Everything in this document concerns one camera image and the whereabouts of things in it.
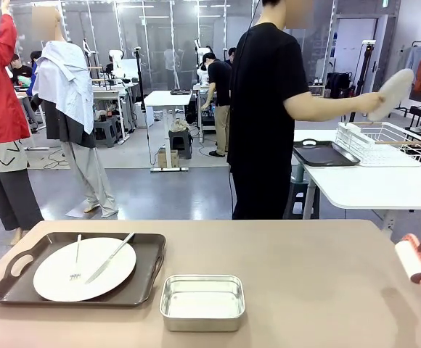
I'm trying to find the pink handled lint roller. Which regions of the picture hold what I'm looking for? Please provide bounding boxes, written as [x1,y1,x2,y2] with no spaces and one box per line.
[394,233,421,286]

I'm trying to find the brown plastic tray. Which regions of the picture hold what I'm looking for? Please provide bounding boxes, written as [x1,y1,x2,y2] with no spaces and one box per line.
[0,231,167,308]
[292,138,361,167]

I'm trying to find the white round plate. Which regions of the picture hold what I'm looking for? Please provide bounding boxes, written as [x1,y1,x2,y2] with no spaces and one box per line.
[367,68,415,123]
[33,237,138,302]

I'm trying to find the person's right forearm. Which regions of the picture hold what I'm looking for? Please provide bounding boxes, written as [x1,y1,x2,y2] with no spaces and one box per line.
[304,91,373,123]

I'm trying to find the person's right hand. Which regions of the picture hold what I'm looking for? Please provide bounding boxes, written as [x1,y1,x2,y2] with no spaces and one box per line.
[362,91,388,117]

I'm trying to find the white side table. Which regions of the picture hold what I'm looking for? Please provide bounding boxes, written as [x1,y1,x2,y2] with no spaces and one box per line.
[292,128,421,233]

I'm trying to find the black clothes rack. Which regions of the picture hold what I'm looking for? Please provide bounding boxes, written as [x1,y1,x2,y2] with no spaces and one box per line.
[388,39,421,119]

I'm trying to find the grey step stool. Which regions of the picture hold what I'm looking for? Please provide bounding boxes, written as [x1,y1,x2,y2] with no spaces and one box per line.
[285,163,321,220]

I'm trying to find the hanging grey shirt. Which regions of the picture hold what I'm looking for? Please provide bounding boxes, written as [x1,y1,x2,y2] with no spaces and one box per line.
[394,45,421,79]

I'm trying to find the black tripod stand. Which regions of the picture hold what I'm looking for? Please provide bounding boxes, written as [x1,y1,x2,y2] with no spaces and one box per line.
[348,41,377,123]

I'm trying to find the black bag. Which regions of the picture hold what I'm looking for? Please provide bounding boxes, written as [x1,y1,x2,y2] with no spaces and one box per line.
[326,71,353,99]

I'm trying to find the person in black t-shirt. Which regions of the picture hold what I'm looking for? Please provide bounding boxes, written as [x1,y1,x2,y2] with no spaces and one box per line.
[226,0,311,221]

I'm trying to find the rectangular metal tin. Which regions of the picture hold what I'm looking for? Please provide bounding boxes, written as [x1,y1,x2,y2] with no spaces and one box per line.
[159,274,246,333]

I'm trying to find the man in black cap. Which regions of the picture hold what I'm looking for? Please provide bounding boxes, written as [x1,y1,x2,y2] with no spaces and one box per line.
[200,52,233,159]

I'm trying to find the dark stool with bag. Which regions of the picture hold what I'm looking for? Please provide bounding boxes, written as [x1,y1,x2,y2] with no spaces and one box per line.
[168,121,194,160]

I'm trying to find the cardboard box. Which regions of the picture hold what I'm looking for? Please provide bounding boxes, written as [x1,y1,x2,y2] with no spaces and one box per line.
[157,148,180,170]

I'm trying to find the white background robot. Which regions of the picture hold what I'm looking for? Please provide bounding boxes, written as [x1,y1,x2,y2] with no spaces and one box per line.
[193,38,214,87]
[107,49,132,86]

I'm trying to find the white standing desk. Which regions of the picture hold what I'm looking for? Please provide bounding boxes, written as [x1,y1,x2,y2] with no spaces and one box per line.
[143,90,193,173]

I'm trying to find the silver table knife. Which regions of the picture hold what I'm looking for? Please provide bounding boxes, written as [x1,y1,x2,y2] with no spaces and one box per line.
[84,232,136,285]

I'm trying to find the grey plastic stool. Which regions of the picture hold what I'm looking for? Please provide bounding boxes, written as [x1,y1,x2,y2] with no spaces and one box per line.
[94,115,123,148]

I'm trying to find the white workshop desk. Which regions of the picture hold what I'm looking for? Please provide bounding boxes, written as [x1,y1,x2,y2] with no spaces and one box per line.
[92,82,139,143]

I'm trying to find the silver fork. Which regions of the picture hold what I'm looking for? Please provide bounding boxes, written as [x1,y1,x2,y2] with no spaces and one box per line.
[68,234,83,283]

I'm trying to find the mannequin in white shirt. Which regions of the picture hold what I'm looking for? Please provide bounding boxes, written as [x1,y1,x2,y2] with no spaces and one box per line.
[31,7,120,219]

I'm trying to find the person in blue jacket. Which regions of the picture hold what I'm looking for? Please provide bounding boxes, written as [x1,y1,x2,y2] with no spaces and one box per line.
[28,50,44,96]

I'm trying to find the seated person in black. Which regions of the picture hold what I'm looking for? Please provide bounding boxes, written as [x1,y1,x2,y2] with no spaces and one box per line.
[9,53,33,81]

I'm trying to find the white wire dish rack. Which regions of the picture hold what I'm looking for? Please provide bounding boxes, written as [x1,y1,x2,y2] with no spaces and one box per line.
[335,121,421,167]

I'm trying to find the black floor cables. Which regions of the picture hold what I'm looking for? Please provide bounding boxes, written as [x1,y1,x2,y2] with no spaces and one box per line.
[27,149,70,171]

